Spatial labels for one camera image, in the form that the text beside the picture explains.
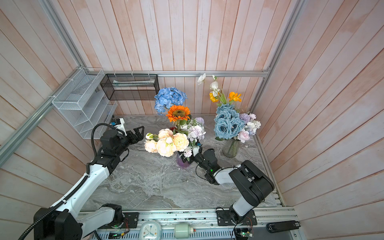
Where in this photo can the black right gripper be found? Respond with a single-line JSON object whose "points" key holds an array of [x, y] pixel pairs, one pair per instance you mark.
{"points": [[192, 159]]}

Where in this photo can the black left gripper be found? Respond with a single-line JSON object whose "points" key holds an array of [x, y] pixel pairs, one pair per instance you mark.
{"points": [[139, 136]]}

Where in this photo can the clear ribbed glass vase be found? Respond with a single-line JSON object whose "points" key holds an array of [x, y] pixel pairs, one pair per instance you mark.
{"points": [[231, 148]]}

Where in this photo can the blue purple glass vase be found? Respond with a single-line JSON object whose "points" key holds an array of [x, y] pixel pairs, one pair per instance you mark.
{"points": [[181, 161]]}

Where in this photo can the peach rose flower bunch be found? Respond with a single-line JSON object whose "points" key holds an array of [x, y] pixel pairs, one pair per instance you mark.
{"points": [[152, 139]]}

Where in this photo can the light blue rose bunch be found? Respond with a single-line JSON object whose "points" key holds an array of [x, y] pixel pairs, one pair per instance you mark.
{"points": [[227, 122]]}

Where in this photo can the orange gerbera flower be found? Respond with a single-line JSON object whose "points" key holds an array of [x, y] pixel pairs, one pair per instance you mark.
{"points": [[179, 116]]}

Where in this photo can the pastel mixed flower bouquet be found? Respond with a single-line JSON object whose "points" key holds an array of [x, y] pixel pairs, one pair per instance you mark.
{"points": [[250, 128]]}

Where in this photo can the yellow poppy flower stem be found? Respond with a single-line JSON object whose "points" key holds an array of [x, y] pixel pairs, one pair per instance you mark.
{"points": [[221, 99]]}

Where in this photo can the blue hydrangea flower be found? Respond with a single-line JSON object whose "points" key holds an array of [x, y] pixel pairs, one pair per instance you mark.
{"points": [[168, 97]]}

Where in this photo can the white ranunculus flower stem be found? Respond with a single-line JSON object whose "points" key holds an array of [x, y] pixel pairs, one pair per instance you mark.
{"points": [[214, 87]]}

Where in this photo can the white small-flower green bunch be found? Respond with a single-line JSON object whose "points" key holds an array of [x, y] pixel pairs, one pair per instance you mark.
{"points": [[195, 131]]}

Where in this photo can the cream peony flower stem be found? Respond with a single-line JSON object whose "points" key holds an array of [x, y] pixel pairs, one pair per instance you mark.
{"points": [[169, 143]]}

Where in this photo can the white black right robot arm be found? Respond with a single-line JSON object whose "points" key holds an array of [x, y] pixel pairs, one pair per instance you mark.
{"points": [[253, 185]]}

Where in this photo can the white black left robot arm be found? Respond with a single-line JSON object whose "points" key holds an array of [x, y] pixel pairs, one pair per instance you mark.
{"points": [[62, 221]]}

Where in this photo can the pale green cylinder device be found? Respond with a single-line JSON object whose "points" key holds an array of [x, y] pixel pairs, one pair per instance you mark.
{"points": [[183, 231]]}

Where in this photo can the white analog clock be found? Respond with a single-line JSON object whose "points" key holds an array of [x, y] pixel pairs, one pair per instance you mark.
{"points": [[150, 230]]}

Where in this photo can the black flat remote device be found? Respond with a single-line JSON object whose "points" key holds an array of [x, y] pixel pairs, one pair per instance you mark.
{"points": [[284, 226]]}

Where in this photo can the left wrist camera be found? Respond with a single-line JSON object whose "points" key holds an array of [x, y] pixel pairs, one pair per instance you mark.
{"points": [[118, 123]]}

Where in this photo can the white wire mesh shelf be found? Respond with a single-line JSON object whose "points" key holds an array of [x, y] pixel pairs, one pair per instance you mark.
{"points": [[83, 103]]}

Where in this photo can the black mesh wall basket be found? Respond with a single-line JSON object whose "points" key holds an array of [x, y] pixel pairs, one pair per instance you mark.
{"points": [[130, 87]]}

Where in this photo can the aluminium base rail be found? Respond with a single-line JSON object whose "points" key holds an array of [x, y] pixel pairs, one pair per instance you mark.
{"points": [[206, 222]]}

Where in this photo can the aluminium wall frame rail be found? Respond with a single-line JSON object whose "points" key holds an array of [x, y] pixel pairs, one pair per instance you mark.
{"points": [[112, 51]]}

